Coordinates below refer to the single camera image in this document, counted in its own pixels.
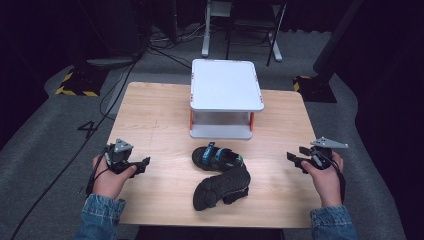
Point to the person's right hand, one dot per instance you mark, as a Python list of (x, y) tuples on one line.
[(325, 183)]

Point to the black slanted pole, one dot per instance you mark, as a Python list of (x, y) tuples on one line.
[(336, 36)]

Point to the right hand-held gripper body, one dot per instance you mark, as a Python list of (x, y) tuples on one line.
[(321, 154)]

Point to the white two-tier shoe rack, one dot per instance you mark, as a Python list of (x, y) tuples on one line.
[(225, 85)]

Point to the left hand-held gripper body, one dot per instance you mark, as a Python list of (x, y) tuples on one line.
[(121, 156)]

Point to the black folding frame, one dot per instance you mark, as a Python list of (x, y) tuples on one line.
[(253, 23)]

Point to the white metal stand frame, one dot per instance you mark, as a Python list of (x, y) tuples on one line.
[(206, 33)]

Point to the black yellow striped stand base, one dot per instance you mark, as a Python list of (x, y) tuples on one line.
[(81, 83), (315, 90)]

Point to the person's left hand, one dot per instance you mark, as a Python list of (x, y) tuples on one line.
[(108, 183)]

